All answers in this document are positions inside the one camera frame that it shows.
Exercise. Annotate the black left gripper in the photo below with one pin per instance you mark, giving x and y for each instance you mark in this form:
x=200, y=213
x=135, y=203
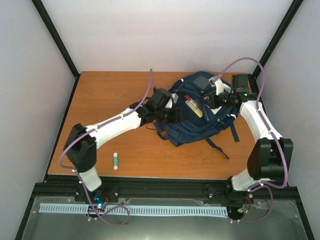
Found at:
x=176, y=118

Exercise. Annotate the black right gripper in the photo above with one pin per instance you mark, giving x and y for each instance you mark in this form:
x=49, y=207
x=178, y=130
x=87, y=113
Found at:
x=213, y=103

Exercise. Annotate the yellow highlighter pen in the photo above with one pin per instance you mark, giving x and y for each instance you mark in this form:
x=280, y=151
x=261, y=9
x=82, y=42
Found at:
x=194, y=108

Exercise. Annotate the red marker pen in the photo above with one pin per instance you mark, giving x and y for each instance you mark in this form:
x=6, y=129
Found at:
x=191, y=101

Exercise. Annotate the navy blue student backpack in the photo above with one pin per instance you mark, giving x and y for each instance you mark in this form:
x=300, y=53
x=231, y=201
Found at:
x=195, y=129

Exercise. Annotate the white glue stick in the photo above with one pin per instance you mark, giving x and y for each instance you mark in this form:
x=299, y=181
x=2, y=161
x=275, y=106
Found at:
x=115, y=161

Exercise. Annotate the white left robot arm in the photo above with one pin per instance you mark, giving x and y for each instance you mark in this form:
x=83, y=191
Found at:
x=84, y=141

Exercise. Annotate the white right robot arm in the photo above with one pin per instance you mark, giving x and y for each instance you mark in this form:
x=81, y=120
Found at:
x=268, y=163

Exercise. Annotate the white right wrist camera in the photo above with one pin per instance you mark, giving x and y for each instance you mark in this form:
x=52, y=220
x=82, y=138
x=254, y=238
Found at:
x=216, y=82

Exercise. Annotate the black right corner frame post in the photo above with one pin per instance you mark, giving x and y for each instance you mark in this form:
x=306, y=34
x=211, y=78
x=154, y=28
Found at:
x=281, y=29

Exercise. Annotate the black corner frame post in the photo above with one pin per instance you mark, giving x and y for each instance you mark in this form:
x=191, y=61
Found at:
x=281, y=29
x=50, y=26

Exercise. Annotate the black left corner frame post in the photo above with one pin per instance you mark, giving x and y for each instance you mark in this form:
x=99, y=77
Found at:
x=50, y=26

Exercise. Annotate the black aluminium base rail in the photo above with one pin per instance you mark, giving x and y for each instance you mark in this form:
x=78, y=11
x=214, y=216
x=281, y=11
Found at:
x=115, y=188

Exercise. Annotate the light blue slotted cable duct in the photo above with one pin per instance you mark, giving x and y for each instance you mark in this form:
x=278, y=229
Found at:
x=136, y=210

